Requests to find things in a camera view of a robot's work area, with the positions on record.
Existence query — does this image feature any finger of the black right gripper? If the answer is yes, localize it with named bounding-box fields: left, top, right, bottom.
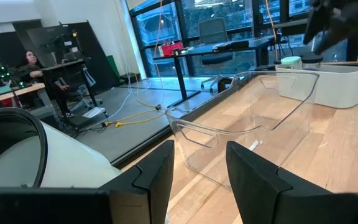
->
left=303, top=4, right=326, bottom=45
left=314, top=29, right=352, bottom=55

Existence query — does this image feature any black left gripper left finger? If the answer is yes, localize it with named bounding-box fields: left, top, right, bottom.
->
left=0, top=139, right=175, bottom=224

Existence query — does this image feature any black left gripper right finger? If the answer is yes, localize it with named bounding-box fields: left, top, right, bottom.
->
left=225, top=141, right=358, bottom=224

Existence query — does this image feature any mint-capped hourglass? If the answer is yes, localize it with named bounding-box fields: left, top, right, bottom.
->
left=280, top=55, right=303, bottom=70

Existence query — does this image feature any grey office chair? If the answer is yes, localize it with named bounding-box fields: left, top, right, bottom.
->
left=197, top=17, right=234, bottom=94

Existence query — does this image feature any clear plastic bin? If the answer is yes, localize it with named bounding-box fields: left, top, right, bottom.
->
left=165, top=70, right=320, bottom=190

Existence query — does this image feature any white cylindrical lamp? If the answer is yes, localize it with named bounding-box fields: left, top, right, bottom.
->
left=0, top=107, right=122, bottom=190

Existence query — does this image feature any black keyboard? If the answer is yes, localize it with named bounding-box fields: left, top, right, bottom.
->
left=211, top=40, right=250, bottom=52

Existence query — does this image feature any black standing desk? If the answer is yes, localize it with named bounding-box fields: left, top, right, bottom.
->
left=153, top=34, right=275, bottom=101

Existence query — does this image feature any green panel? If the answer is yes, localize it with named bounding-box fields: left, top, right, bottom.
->
left=106, top=55, right=121, bottom=85

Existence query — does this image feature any red box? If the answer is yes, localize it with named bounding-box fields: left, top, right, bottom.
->
left=161, top=42, right=184, bottom=57

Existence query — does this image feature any black robot workstation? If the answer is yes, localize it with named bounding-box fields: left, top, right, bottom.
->
left=26, top=21, right=105, bottom=131

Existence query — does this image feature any wooden background table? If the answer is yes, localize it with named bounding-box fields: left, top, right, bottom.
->
left=0, top=82, right=46, bottom=108

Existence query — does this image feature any person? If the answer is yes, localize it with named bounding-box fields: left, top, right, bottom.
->
left=14, top=50, right=76, bottom=118

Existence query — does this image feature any yellow hanging cable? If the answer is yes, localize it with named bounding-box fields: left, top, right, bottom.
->
left=265, top=0, right=280, bottom=62

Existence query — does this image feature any white storage bin with handles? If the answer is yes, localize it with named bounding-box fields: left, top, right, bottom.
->
left=275, top=57, right=358, bottom=109

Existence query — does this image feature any yellow floor extension cable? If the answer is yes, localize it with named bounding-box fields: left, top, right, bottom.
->
left=101, top=0, right=167, bottom=129

